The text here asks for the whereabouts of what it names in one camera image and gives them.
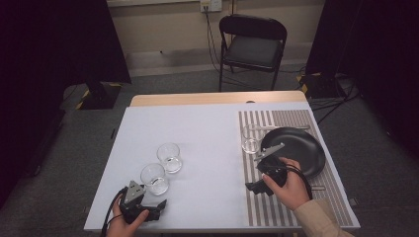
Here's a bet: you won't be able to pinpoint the person's left hand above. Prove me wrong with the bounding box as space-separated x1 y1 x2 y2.
106 197 150 237

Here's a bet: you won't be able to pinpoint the black curtain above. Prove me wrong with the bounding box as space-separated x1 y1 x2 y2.
305 0 419 161
0 0 132 211

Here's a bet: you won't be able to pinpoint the white wall socket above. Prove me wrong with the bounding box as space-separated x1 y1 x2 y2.
200 0 223 13

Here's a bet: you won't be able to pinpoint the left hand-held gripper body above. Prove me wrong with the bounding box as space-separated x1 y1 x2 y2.
119 180 157 225

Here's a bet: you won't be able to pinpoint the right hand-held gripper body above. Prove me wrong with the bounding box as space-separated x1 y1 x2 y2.
254 141 288 188

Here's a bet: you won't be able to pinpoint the hand-held gripper black cable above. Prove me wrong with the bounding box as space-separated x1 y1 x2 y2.
279 164 314 201
100 187 128 237

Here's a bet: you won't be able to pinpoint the striped grey placemat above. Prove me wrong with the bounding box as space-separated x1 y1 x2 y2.
238 109 356 228

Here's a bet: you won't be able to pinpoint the person's right hand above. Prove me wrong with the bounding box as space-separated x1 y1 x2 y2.
262 157 312 211

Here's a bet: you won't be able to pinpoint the white table sheet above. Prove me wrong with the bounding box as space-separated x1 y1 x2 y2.
83 101 361 231

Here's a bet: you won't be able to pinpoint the right hand-held gripper black cable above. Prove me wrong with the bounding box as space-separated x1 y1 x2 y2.
279 164 314 201

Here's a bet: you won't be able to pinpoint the black stand base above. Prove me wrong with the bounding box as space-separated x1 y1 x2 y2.
77 81 123 111
297 72 348 100

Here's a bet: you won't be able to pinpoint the left hand-held gripper black cable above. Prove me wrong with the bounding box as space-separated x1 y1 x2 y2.
100 187 128 237

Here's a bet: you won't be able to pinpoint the clear drinking glass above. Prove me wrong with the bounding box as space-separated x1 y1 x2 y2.
156 142 182 175
140 162 170 197
241 123 265 155

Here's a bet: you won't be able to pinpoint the black wall socket cable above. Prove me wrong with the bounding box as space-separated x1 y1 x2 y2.
204 6 222 74

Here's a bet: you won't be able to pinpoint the black folding chair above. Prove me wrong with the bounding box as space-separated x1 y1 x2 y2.
218 14 289 93

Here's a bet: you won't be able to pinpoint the black floor cables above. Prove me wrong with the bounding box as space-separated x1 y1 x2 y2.
309 77 361 125

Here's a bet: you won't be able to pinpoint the black round plate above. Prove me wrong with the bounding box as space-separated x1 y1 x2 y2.
260 126 326 181

